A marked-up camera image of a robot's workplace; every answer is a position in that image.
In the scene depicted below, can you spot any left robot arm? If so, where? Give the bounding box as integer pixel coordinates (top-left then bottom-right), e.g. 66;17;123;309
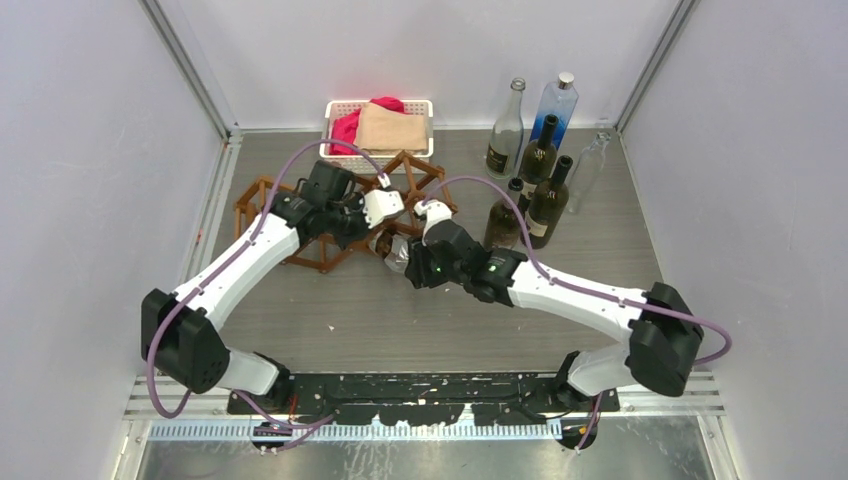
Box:
141;161;403;413

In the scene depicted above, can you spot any green bottle silver capsule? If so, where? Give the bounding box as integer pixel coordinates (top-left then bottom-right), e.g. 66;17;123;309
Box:
483;177;524;250

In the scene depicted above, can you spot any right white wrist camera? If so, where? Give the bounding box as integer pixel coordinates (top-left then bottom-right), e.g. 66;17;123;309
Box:
413;199;453;238

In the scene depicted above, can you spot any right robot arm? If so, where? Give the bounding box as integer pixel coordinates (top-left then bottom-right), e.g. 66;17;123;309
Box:
404;220;704;411

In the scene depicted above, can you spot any dark green bottle white label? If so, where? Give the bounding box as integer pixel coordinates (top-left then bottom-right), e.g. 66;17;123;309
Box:
518;114;559;212

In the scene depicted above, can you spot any blue square glass bottle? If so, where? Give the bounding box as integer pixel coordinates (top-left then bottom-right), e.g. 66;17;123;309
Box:
529;72;579;149

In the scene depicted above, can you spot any small clear bottle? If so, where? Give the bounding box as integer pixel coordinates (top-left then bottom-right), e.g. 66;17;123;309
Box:
566;131;611;215

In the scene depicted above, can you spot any white plastic basket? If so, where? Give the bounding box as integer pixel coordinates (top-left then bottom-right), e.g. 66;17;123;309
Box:
319;100;434;174

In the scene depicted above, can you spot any brown wooden wine rack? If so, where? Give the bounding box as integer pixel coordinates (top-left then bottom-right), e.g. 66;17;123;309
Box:
234;152;445;274

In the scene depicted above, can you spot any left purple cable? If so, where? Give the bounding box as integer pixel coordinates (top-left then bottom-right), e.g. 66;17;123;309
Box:
145;137;392;454

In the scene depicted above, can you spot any pink red cloth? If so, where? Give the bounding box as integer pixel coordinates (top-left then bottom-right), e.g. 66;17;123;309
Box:
329;96;405;155

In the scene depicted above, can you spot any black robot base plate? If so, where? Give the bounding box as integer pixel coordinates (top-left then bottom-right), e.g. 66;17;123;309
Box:
263;372;592;426

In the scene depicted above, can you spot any clear glass wine bottle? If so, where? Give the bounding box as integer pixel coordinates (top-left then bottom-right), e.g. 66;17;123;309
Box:
485;77;526;179

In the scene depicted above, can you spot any beige cloth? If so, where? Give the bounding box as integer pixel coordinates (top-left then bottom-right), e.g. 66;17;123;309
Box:
353;103;429;152

